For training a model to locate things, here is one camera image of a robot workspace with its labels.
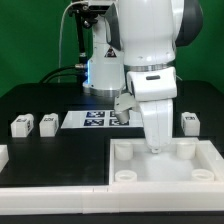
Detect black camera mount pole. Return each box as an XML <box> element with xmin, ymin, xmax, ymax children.
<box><xmin>69</xmin><ymin>1</ymin><xmax>97</xmax><ymax>71</ymax></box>

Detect white U-shaped obstacle fence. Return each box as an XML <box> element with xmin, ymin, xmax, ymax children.
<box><xmin>0</xmin><ymin>138</ymin><xmax>224</xmax><ymax>215</ymax></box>

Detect white sheet with AprilTags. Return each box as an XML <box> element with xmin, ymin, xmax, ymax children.
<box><xmin>61</xmin><ymin>110</ymin><xmax>143</xmax><ymax>129</ymax></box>

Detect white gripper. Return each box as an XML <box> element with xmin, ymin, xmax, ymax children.
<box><xmin>127</xmin><ymin>67</ymin><xmax>177</xmax><ymax>154</ymax></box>

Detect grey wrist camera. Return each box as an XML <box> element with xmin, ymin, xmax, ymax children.
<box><xmin>114</xmin><ymin>93</ymin><xmax>139</xmax><ymax>124</ymax></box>

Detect black cables at base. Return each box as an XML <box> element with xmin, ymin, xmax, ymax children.
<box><xmin>39</xmin><ymin>65</ymin><xmax>88</xmax><ymax>84</ymax></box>

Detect white cable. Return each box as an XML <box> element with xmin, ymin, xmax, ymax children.
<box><xmin>57</xmin><ymin>0</ymin><xmax>88</xmax><ymax>84</ymax></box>

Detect white square tabletop part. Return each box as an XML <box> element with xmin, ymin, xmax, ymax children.
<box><xmin>109</xmin><ymin>138</ymin><xmax>224</xmax><ymax>184</ymax></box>

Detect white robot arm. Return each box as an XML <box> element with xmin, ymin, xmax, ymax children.
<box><xmin>83</xmin><ymin>0</ymin><xmax>203</xmax><ymax>153</ymax></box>

